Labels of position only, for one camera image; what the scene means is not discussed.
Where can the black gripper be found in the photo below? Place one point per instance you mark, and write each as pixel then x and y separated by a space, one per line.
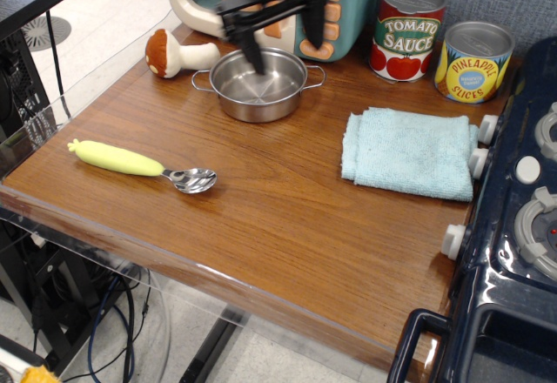
pixel 242 18

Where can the light blue rag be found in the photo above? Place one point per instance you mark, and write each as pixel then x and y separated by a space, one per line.
pixel 410 153

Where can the teal toy microwave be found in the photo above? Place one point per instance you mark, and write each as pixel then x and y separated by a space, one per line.
pixel 344 20

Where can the plush brown mushroom toy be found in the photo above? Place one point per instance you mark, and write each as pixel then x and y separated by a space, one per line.
pixel 166 57

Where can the tomato sauce can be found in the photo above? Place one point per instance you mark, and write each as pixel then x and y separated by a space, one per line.
pixel 405 34

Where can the pineapple slices can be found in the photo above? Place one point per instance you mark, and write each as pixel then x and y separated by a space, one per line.
pixel 473 61

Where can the white stove knob top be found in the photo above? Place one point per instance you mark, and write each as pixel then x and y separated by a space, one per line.
pixel 487 129

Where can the white stove knob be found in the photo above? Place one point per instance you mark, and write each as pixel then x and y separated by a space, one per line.
pixel 477 162
pixel 452 241
pixel 487 129

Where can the white stove knob middle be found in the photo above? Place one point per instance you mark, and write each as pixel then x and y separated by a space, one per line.
pixel 477 162

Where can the black desk at left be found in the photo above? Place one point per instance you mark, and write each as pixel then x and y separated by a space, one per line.
pixel 19 77

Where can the white stove knob bottom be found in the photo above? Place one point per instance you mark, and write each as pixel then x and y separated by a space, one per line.
pixel 452 241

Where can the black table leg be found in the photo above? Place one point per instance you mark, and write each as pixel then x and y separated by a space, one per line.
pixel 206 357

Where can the dark blue toy stove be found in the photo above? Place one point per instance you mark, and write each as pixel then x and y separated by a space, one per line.
pixel 501 325

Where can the yellow fuzzy object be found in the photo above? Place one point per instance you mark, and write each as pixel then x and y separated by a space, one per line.
pixel 38 374

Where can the steel pot with handles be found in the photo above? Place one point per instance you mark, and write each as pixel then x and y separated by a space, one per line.
pixel 250 97

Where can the spoon with yellow-green handle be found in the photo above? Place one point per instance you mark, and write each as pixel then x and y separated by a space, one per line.
pixel 112 158

